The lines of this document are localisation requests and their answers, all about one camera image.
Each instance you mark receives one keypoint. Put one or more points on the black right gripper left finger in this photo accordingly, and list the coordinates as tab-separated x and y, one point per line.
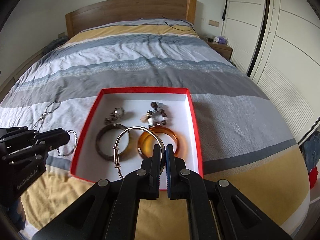
155	173

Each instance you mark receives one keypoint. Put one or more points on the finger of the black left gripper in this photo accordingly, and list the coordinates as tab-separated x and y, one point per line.
53	139

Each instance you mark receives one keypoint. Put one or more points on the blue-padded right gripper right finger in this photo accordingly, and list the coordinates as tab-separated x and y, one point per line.
174	165

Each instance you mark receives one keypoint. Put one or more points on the thin silver bangle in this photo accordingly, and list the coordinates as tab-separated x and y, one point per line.
116	160

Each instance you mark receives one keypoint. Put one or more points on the dark brown bangle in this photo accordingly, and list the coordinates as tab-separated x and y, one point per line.
105	141

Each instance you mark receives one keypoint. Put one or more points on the red jewelry box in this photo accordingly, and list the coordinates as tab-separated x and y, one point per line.
177	103

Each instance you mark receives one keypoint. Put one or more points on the striped bed duvet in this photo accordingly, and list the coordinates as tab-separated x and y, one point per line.
105	81

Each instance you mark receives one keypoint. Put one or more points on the dark green cloth pile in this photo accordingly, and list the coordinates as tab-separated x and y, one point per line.
55	44

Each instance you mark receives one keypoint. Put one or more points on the wooden nightstand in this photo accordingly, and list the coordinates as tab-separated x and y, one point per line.
223	49

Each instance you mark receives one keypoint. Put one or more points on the tissue box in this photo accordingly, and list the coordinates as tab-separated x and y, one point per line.
220	39

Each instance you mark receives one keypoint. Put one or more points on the wooden headboard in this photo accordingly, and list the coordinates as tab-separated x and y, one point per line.
110	11

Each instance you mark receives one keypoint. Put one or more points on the white wardrobe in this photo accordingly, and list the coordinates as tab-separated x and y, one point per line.
276	44

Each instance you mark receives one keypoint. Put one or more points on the wall switch plate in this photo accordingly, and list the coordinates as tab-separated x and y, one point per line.
213	23

